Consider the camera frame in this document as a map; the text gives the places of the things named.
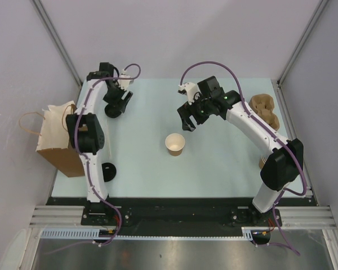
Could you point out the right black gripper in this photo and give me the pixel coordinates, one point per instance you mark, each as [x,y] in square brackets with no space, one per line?
[186,111]

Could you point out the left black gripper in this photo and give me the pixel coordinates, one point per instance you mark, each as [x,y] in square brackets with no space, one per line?
[118,100]

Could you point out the black plastic cup lid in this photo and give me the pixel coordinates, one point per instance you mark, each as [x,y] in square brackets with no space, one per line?
[112,111]

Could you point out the brown paper coffee cup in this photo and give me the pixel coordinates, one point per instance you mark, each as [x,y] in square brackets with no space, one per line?
[175,143]

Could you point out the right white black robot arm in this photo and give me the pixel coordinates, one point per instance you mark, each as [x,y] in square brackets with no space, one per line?
[284,157]

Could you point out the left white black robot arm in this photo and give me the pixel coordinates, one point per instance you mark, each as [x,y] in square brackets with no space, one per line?
[105,90]

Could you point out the brown paper takeout bag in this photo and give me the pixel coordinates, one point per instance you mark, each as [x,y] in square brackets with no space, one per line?
[53,140]

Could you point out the brown pulp cup carrier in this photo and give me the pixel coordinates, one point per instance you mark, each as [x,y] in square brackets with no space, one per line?
[263,106]

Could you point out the stack of paper cups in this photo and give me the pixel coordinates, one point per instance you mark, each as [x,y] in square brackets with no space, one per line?
[262,161]

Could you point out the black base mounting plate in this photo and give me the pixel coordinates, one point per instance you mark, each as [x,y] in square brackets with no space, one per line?
[174,218]

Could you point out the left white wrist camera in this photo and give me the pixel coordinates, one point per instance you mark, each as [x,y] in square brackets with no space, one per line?
[124,81]

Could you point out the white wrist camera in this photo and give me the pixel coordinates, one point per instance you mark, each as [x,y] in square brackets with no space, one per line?
[124,81]
[189,89]

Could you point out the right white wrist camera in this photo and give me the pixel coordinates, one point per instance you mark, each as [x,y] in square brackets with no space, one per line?
[189,89]

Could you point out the aluminium frame rail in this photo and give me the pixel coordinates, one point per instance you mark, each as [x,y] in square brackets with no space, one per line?
[293,217]

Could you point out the white slotted cable duct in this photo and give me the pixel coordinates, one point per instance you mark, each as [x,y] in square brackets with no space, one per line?
[70,233]

